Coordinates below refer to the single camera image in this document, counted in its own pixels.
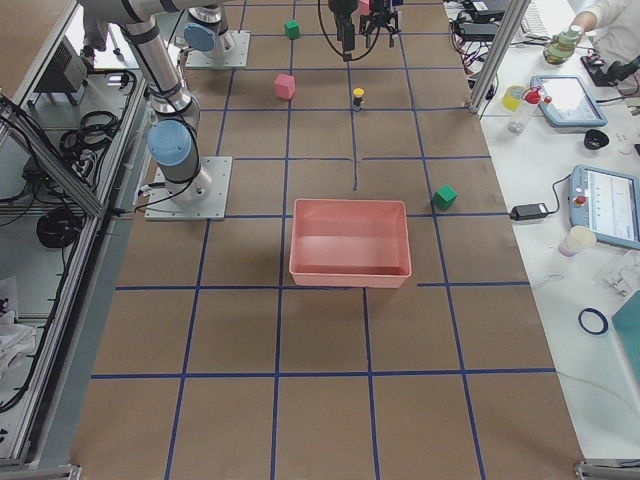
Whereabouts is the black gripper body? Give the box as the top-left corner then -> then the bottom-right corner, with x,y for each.
328,0 -> 358,20
367,0 -> 400,28

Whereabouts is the yellow push button switch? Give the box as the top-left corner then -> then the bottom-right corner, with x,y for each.
351,87 -> 365,111

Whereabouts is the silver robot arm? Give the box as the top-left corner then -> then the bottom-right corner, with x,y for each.
184,1 -> 403,62
80,1 -> 231,206

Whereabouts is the green cube near arm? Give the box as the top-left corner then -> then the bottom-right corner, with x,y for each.
284,19 -> 300,40

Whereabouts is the pink cube far left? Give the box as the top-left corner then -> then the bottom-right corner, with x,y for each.
358,0 -> 371,16

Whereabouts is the pink cube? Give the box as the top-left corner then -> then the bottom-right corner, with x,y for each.
273,74 -> 296,100
358,0 -> 371,16

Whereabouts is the pink cube centre front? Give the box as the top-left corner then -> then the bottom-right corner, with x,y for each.
273,74 -> 296,100

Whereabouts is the yellow tape roll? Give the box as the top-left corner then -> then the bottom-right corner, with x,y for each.
501,85 -> 529,112

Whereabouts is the red cap squeeze bottle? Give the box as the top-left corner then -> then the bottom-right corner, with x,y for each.
507,86 -> 552,134

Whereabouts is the green cube near tray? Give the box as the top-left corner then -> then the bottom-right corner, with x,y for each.
432,184 -> 458,210

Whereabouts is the blue teach pendant far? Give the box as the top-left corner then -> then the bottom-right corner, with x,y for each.
530,75 -> 607,128

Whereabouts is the blue teach pendant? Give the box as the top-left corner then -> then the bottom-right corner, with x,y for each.
568,165 -> 639,250
530,75 -> 607,128

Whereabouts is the pink plastic tray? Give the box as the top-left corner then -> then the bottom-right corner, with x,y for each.
289,199 -> 412,288

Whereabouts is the black power adapter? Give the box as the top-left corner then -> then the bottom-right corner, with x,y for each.
509,203 -> 550,221

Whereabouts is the blue teach pendant near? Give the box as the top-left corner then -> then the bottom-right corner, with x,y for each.
568,165 -> 639,250

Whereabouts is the white paper cup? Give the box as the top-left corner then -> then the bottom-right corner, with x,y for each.
558,225 -> 597,257

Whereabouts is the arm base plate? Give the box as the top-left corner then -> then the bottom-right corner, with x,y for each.
144,156 -> 233,221
184,24 -> 251,69

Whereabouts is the aluminium frame post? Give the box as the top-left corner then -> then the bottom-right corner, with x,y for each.
466,0 -> 530,113

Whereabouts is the blue tape ring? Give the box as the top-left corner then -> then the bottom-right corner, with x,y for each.
578,308 -> 610,336

